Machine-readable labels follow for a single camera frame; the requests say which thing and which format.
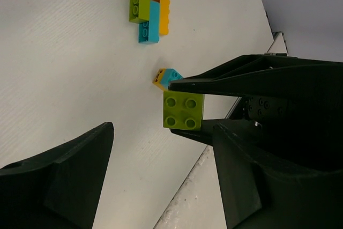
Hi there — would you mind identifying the blue yellow lego cube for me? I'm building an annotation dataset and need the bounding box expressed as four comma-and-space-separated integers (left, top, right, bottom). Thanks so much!
153, 68, 183, 91

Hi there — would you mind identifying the green blue yellow lego stack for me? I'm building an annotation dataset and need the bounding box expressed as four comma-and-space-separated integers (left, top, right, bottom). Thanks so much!
129, 0, 170, 44

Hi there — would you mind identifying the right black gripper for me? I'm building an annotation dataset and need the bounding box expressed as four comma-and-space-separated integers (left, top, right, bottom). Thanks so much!
169, 54, 342, 170

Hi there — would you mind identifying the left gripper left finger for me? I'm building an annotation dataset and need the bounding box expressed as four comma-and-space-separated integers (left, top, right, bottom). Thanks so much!
1, 122, 114, 228

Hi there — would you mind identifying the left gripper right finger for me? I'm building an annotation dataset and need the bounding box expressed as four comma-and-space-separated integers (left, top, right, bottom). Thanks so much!
213, 123, 343, 229

